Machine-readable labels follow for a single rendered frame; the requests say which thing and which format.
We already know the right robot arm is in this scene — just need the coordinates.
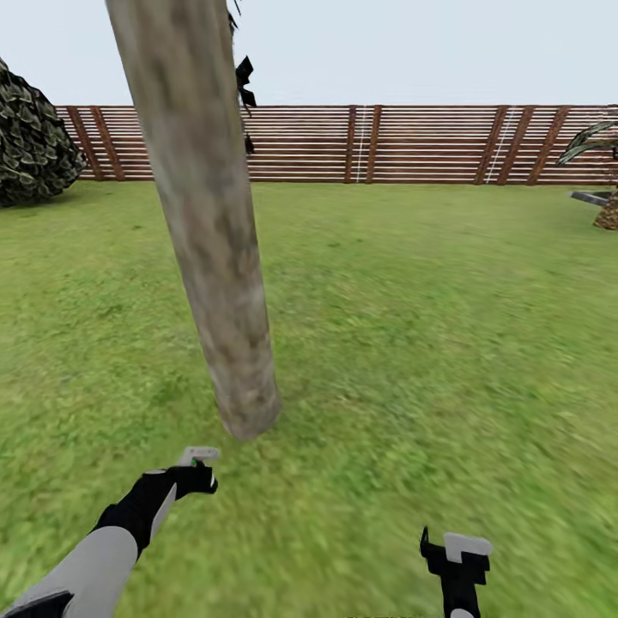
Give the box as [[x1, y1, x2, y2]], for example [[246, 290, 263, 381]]
[[420, 531, 494, 618]]

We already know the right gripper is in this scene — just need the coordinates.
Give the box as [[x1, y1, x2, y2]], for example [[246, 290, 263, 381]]
[[420, 538, 490, 587]]

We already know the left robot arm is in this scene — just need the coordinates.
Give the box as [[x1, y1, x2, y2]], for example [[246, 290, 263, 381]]
[[0, 446, 221, 618]]

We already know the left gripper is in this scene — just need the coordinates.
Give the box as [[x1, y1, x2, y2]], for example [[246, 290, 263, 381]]
[[175, 466, 213, 496]]

